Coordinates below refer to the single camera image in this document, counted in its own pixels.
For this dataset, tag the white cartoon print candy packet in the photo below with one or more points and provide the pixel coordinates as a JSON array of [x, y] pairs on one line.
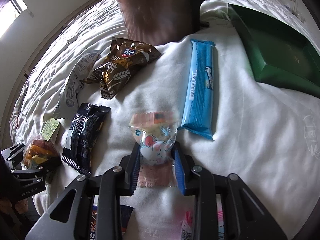
[[155, 142]]

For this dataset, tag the long blue biscuit packet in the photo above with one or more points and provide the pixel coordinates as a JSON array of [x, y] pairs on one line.
[[200, 87]]

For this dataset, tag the beige bed frame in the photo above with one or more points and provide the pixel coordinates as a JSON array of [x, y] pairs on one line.
[[26, 70]]

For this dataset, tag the navy snack packet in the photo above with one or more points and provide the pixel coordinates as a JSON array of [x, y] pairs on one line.
[[82, 140]]

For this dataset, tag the window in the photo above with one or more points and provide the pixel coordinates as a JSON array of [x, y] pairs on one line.
[[10, 17]]

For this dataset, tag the green tray box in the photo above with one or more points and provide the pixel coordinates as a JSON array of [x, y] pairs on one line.
[[275, 42]]

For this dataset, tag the dark blue and red packet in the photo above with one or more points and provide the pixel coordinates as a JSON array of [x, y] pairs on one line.
[[93, 220]]

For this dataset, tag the white snack packet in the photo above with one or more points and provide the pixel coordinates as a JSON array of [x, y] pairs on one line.
[[67, 97], [86, 62]]

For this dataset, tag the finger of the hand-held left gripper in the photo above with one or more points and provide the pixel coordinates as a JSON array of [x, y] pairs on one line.
[[13, 151], [32, 173]]

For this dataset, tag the person's left hand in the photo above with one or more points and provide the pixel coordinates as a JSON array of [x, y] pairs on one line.
[[21, 206]]

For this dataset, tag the white quilted bed cover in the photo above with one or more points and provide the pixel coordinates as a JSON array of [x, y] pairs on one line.
[[62, 42]]

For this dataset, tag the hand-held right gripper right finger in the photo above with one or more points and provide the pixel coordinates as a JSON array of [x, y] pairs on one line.
[[178, 172]]

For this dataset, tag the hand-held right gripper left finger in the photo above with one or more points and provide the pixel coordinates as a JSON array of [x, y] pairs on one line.
[[134, 166]]

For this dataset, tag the clear bag of dried fruit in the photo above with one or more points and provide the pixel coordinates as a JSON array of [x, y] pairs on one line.
[[40, 152]]

